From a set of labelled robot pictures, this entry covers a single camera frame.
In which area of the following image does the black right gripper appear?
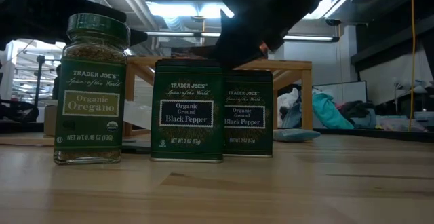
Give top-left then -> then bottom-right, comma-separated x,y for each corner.
213,0 -> 308,70

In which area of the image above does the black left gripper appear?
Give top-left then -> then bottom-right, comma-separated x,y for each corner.
0,0 -> 128,50

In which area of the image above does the oregano glass jar green lid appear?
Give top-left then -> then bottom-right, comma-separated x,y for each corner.
53,12 -> 132,166

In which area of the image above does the green black pepper tin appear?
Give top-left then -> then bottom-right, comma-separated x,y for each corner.
222,69 -> 274,159
149,58 -> 225,164

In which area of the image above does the wooden slatted spice shelf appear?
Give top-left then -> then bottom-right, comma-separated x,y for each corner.
123,54 -> 313,137

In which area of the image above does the long fluorescent light fixture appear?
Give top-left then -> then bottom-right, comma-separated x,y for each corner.
145,30 -> 341,44

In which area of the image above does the white cloth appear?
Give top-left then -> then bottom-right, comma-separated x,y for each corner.
277,87 -> 301,128

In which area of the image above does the large white box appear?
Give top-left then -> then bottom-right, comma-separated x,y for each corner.
123,99 -> 153,130

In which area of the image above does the black pole stand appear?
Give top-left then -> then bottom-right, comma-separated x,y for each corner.
33,54 -> 47,108

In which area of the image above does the light blue flat packet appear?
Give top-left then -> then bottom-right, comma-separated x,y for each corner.
272,128 -> 322,143

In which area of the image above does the teal cloth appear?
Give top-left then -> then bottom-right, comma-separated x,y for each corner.
311,90 -> 355,130

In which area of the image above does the brown cardboard box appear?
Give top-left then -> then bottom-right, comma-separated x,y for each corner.
43,105 -> 58,137

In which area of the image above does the black bag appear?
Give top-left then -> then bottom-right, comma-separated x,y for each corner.
0,99 -> 41,124

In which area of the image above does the blue grey clothes pile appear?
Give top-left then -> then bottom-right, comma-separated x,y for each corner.
280,100 -> 378,130

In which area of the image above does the white panel dark frame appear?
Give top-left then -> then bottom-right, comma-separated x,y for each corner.
313,80 -> 368,105

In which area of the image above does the thin yellow cable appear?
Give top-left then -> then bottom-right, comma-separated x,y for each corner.
408,0 -> 417,132

